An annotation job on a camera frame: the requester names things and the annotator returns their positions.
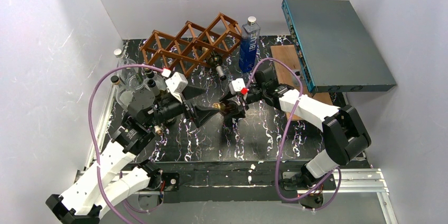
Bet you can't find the dark bottle grey cap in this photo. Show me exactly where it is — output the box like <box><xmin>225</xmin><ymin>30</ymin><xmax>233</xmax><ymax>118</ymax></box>
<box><xmin>147</xmin><ymin>79</ymin><xmax>176</xmax><ymax>126</ymax></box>

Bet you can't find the dark bottle black cap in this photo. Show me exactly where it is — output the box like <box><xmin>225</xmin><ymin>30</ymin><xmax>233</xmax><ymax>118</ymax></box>
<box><xmin>207</xmin><ymin>53</ymin><xmax>227</xmax><ymax>81</ymax></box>

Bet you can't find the clear bottle silver cap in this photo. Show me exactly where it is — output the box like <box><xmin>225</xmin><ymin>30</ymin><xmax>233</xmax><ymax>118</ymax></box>
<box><xmin>114</xmin><ymin>49</ymin><xmax>144</xmax><ymax>90</ymax></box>

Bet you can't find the blue transparent bottle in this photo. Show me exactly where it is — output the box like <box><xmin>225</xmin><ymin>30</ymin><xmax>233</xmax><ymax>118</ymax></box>
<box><xmin>239</xmin><ymin>16</ymin><xmax>260</xmax><ymax>73</ymax></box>

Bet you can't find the dark wine bottle gold cap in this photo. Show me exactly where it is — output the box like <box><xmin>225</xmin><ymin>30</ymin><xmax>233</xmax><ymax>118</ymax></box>
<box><xmin>212</xmin><ymin>102</ymin><xmax>241</xmax><ymax>116</ymax></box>

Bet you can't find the clear bottle white gold label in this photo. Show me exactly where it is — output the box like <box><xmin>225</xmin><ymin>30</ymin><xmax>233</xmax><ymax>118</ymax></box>
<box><xmin>110</xmin><ymin>75</ymin><xmax>140</xmax><ymax>111</ymax></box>

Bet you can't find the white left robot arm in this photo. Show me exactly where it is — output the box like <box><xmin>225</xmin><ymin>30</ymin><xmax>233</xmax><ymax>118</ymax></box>
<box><xmin>45</xmin><ymin>85</ymin><xmax>219</xmax><ymax>223</ymax></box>

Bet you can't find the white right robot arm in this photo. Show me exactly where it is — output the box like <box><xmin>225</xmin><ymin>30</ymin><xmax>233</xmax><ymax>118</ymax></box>
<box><xmin>219</xmin><ymin>69</ymin><xmax>371</xmax><ymax>185</ymax></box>

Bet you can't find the brown wooden wine rack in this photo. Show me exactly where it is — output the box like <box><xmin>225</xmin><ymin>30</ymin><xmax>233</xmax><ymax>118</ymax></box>
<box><xmin>140</xmin><ymin>13</ymin><xmax>241</xmax><ymax>77</ymax></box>

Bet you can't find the wooden board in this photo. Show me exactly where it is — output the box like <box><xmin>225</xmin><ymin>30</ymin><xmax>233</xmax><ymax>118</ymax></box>
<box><xmin>270</xmin><ymin>44</ymin><xmax>336</xmax><ymax>122</ymax></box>

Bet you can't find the teal metal box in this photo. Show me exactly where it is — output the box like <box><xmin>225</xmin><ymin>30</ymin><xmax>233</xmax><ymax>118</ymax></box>
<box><xmin>282</xmin><ymin>0</ymin><xmax>397</xmax><ymax>95</ymax></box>

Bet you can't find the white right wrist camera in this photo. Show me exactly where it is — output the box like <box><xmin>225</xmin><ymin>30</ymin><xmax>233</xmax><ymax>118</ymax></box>
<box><xmin>228</xmin><ymin>78</ymin><xmax>248</xmax><ymax>97</ymax></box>

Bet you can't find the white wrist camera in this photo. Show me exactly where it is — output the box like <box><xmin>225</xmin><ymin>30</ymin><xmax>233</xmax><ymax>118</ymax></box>
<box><xmin>161</xmin><ymin>68</ymin><xmax>188</xmax><ymax>103</ymax></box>
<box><xmin>228</xmin><ymin>78</ymin><xmax>248</xmax><ymax>97</ymax></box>

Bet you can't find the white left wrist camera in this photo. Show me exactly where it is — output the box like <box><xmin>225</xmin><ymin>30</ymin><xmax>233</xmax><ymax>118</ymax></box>
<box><xmin>161</xmin><ymin>68</ymin><xmax>188</xmax><ymax>103</ymax></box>

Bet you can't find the grey metal bracket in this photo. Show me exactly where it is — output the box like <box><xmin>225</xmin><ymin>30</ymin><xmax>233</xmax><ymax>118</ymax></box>
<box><xmin>294</xmin><ymin>70</ymin><xmax>302</xmax><ymax>78</ymax></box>

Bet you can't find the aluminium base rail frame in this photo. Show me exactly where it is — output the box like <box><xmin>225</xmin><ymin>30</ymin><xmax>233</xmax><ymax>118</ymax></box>
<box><xmin>64</xmin><ymin>40</ymin><xmax>400</xmax><ymax>224</ymax></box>

